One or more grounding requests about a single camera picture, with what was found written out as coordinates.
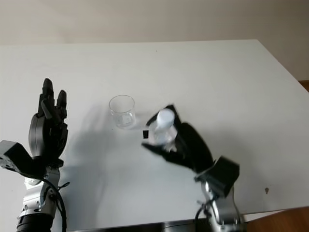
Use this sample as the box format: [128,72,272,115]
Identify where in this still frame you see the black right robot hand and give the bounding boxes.
[141,104,215,174]

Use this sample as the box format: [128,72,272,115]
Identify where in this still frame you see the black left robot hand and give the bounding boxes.
[28,78,69,161]

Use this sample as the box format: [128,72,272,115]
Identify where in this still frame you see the clear plastic water bottle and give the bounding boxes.
[151,109,178,152]

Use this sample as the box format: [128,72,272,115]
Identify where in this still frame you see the clear glass cup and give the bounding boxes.
[108,95,135,130]

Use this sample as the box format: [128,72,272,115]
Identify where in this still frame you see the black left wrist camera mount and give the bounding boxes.
[0,140,65,179]

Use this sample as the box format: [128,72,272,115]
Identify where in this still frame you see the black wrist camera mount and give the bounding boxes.
[0,140,65,179]
[195,156,240,198]

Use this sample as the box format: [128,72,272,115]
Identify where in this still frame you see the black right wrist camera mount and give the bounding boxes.
[195,156,240,198]

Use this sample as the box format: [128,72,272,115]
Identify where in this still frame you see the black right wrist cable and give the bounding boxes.
[194,200,213,232]

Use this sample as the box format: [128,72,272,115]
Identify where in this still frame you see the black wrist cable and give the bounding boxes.
[42,177,70,232]
[194,200,213,232]

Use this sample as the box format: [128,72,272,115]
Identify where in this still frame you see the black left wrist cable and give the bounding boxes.
[42,177,70,232]

